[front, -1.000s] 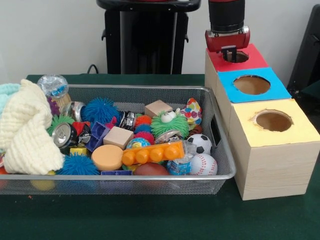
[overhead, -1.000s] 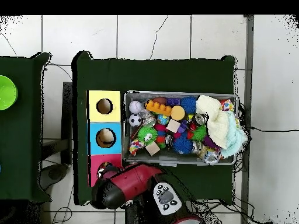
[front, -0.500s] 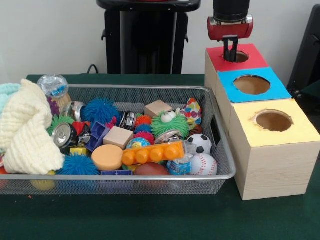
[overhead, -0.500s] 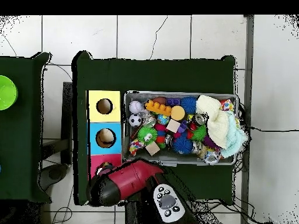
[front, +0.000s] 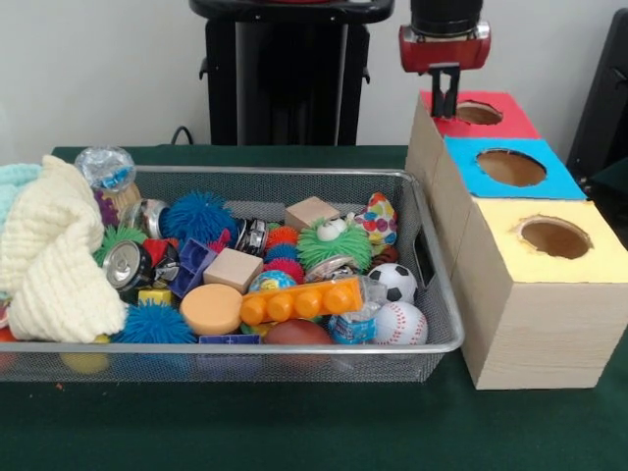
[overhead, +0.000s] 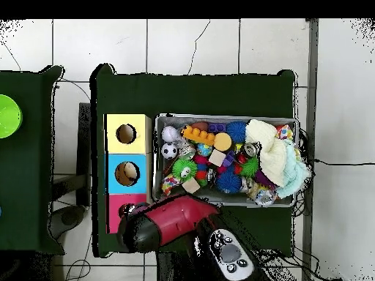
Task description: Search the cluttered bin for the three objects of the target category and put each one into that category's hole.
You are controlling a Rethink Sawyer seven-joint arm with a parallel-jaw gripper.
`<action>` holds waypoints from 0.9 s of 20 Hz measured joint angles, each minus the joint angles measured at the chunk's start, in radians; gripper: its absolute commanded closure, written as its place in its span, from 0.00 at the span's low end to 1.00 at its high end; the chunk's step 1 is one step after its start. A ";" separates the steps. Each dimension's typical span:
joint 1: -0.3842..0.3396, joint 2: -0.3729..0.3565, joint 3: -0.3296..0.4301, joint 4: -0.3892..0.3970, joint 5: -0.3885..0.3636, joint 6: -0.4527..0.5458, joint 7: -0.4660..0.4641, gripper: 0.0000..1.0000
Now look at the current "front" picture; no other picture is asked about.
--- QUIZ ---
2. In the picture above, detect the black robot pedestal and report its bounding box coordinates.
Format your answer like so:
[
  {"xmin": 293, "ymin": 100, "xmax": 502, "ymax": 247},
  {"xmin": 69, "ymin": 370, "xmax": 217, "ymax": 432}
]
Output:
[{"xmin": 188, "ymin": 0, "xmax": 396, "ymax": 147}]

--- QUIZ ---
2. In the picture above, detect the dark green table cloth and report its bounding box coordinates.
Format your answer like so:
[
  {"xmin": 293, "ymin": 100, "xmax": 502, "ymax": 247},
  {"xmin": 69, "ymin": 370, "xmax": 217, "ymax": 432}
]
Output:
[
  {"xmin": 0, "ymin": 144, "xmax": 628, "ymax": 471},
  {"xmin": 586, "ymin": 159, "xmax": 628, "ymax": 236}
]

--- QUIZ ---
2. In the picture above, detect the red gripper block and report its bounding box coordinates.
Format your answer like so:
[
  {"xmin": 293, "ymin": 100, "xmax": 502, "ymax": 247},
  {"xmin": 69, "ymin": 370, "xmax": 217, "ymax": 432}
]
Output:
[{"xmin": 397, "ymin": 36, "xmax": 493, "ymax": 119}]

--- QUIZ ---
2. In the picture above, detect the orange studded toy block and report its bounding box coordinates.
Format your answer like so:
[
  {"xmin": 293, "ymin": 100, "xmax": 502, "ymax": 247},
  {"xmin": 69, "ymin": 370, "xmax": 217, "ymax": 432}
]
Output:
[{"xmin": 239, "ymin": 276, "xmax": 365, "ymax": 326}]

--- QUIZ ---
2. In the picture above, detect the wooden box with three holes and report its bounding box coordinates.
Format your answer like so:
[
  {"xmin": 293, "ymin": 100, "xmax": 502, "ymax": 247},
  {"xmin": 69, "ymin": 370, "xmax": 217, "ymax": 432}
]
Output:
[{"xmin": 404, "ymin": 89, "xmax": 628, "ymax": 392}]

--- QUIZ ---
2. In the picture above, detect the round orange toy disc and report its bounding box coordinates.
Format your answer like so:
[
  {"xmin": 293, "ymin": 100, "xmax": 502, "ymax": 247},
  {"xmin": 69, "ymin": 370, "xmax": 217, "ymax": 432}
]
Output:
[{"xmin": 179, "ymin": 284, "xmax": 244, "ymax": 337}]

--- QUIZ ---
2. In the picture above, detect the blue spiky ball with eyes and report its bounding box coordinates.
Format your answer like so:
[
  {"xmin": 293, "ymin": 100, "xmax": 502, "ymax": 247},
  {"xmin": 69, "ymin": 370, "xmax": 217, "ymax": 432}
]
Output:
[{"xmin": 161, "ymin": 191, "xmax": 237, "ymax": 245}]

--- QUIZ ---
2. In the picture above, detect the plain blue spiky ball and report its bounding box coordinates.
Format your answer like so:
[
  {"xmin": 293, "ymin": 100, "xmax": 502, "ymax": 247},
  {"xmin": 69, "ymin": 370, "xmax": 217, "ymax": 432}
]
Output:
[{"xmin": 112, "ymin": 299, "xmax": 197, "ymax": 344}]

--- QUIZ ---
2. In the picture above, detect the white baseball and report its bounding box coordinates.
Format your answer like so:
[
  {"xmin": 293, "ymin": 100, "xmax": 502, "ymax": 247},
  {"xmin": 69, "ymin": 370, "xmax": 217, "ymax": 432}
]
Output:
[{"xmin": 372, "ymin": 301, "xmax": 429, "ymax": 345}]

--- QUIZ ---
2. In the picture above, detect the cream yellow cloth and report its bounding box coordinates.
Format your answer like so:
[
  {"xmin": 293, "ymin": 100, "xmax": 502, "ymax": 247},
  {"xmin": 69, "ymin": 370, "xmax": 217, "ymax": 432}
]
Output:
[{"xmin": 0, "ymin": 155, "xmax": 130, "ymax": 343}]

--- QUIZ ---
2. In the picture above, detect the black frame stand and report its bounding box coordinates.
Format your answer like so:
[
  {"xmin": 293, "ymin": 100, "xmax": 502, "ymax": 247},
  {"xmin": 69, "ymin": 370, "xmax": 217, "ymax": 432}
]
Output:
[{"xmin": 563, "ymin": 7, "xmax": 628, "ymax": 173}]

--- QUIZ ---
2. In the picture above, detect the green spiky toy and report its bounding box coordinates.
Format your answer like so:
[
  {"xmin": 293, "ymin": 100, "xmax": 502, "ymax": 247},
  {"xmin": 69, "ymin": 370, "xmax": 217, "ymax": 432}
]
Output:
[{"xmin": 296, "ymin": 218, "xmax": 373, "ymax": 271}]

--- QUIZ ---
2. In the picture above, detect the plain wooden cube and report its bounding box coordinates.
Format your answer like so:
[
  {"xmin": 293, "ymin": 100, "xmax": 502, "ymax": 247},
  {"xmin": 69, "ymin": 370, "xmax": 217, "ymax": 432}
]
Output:
[{"xmin": 203, "ymin": 247, "xmax": 265, "ymax": 294}]

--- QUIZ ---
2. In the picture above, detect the clear mesh bin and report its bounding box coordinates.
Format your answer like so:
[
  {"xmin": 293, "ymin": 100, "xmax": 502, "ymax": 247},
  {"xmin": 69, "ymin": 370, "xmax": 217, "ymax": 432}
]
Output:
[{"xmin": 0, "ymin": 164, "xmax": 466, "ymax": 384}]

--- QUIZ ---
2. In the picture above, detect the mint green cloth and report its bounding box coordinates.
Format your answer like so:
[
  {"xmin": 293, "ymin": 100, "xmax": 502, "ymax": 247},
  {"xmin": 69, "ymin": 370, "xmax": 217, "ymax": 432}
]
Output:
[{"xmin": 0, "ymin": 164, "xmax": 44, "ymax": 232}]

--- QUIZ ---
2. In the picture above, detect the black white soccer ball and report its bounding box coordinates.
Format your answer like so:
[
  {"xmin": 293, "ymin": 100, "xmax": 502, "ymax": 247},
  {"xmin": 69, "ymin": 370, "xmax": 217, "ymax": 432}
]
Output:
[{"xmin": 367, "ymin": 263, "xmax": 419, "ymax": 304}]

